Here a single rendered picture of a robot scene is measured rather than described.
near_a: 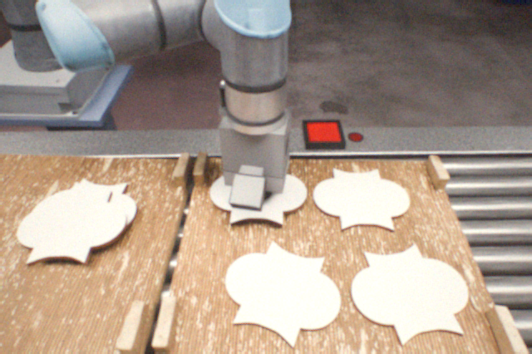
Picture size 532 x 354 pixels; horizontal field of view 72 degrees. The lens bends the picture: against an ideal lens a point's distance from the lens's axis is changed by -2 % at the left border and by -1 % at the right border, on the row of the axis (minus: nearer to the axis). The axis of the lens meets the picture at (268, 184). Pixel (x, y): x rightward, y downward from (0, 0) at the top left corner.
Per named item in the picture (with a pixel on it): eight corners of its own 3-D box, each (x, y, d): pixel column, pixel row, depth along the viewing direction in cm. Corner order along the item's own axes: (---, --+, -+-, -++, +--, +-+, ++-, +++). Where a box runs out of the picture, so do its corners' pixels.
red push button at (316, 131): (306, 128, 74) (306, 122, 73) (335, 128, 75) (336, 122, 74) (308, 147, 70) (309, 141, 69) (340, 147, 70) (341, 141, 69)
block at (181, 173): (183, 163, 64) (179, 151, 62) (193, 164, 64) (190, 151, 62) (174, 188, 60) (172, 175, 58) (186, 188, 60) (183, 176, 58)
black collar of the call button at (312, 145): (302, 125, 75) (302, 119, 74) (338, 125, 75) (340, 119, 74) (305, 149, 70) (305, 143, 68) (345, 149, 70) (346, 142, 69)
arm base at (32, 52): (43, 41, 94) (26, 0, 87) (97, 46, 92) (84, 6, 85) (2, 68, 83) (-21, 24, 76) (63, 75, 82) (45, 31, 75)
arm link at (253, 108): (282, 96, 40) (209, 90, 41) (280, 130, 43) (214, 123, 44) (291, 65, 45) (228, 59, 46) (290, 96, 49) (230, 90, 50)
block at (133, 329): (137, 308, 45) (130, 297, 43) (151, 309, 45) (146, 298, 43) (121, 359, 41) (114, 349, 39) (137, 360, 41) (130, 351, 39)
